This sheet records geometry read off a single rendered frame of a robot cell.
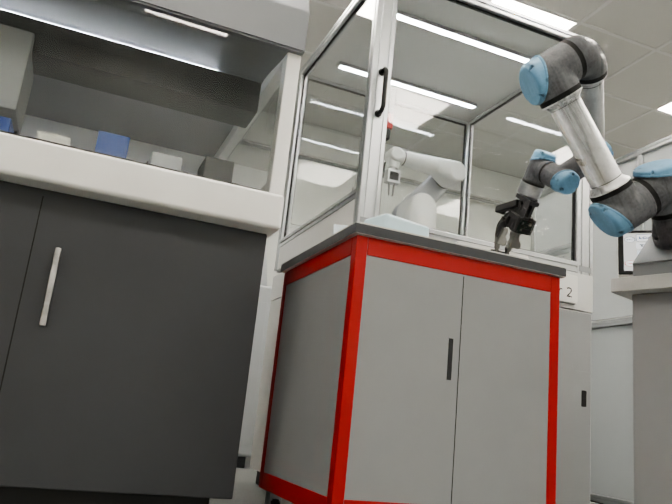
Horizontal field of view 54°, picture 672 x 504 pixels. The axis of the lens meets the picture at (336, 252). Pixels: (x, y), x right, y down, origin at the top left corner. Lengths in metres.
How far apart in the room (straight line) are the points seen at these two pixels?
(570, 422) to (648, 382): 0.73
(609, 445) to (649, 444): 2.28
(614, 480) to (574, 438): 1.57
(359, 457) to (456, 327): 0.40
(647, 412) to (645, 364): 0.12
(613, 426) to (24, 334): 3.28
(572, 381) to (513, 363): 0.92
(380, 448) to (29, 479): 0.84
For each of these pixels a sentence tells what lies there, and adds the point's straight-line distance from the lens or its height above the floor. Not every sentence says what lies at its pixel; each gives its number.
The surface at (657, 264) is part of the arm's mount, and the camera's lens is 2.02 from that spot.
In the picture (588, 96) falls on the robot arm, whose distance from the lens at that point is 2.03.
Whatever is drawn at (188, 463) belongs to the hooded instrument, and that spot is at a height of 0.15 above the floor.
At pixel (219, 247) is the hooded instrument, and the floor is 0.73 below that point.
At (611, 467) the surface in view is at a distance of 4.22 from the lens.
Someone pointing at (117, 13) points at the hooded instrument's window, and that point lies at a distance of 2.02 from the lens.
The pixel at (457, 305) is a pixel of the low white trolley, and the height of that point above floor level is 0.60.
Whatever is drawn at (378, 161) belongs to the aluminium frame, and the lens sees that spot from 2.35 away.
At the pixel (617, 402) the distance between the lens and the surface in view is 4.19.
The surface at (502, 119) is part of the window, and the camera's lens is 2.72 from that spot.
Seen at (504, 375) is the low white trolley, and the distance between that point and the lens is 1.73.
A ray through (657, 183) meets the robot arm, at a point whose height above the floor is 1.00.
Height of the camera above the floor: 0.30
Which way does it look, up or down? 14 degrees up
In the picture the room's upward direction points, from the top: 6 degrees clockwise
